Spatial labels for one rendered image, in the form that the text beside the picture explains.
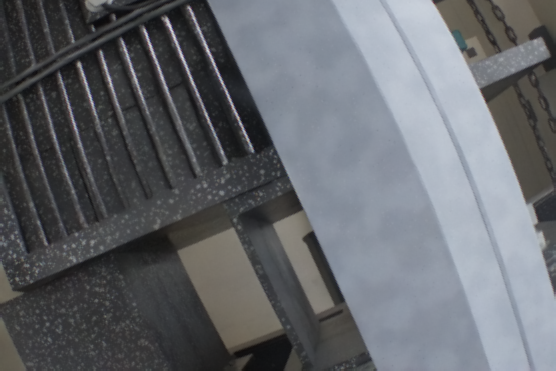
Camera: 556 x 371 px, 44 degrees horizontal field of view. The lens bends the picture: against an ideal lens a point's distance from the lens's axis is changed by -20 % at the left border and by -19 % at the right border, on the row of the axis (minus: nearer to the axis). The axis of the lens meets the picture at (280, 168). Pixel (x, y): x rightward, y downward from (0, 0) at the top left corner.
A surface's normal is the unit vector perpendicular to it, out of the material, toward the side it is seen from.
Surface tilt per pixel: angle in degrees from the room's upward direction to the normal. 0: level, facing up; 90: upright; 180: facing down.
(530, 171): 90
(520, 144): 90
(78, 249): 90
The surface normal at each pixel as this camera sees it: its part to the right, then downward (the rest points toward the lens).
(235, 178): 0.14, -0.18
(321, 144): -0.17, -0.04
